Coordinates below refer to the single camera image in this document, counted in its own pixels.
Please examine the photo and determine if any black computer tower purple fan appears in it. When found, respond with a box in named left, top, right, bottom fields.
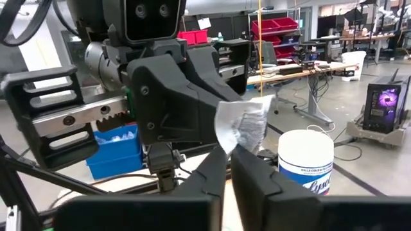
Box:
left=362, top=74, right=411, bottom=135

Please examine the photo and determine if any yellow hanging cable black end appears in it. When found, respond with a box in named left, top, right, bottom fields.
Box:
left=257, top=0, right=264, bottom=97

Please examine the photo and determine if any white-lidded disinfectant wipes canister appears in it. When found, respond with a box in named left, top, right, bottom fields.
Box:
left=277, top=129, right=335, bottom=196

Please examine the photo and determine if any red storage bin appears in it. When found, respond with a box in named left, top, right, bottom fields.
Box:
left=275, top=46, right=297, bottom=59
left=263, top=34, right=283, bottom=46
left=251, top=19, right=281, bottom=37
left=272, top=16, right=299, bottom=31
left=177, top=29, right=209, bottom=46

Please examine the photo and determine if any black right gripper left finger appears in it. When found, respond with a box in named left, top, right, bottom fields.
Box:
left=172, top=146, right=228, bottom=198

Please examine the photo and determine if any long wooden work table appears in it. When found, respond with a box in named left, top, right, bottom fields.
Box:
left=246, top=60, right=358, bottom=126

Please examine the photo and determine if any blue plastic storage bin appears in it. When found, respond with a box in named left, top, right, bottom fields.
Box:
left=85, top=124, right=144, bottom=180

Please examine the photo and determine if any white paper tag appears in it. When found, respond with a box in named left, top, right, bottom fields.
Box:
left=197, top=17, right=213, bottom=31

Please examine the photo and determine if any grey dolly cart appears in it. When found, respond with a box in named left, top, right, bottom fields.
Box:
left=345, top=108, right=411, bottom=149

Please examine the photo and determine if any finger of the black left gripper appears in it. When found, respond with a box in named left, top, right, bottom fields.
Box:
left=183, top=44, right=245, bottom=103
left=127, top=53, right=225, bottom=146

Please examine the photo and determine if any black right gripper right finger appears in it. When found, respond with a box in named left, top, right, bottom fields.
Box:
left=230, top=145, right=322, bottom=231

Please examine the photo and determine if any grey office chair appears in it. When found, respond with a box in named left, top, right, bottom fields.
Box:
left=255, top=40, right=298, bottom=116

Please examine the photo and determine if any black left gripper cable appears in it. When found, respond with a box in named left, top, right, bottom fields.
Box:
left=0, top=0, right=54, bottom=47

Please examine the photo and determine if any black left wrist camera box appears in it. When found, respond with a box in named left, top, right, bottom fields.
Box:
left=101, top=0, right=188, bottom=46

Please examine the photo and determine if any white bucket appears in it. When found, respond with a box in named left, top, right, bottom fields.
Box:
left=340, top=50, right=367, bottom=82

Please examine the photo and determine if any wooden background table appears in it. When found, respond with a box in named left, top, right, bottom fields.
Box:
left=339, top=31, right=396, bottom=64

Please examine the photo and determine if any white blue alcohol pad packet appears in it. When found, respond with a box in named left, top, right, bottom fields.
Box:
left=214, top=94, right=275, bottom=155

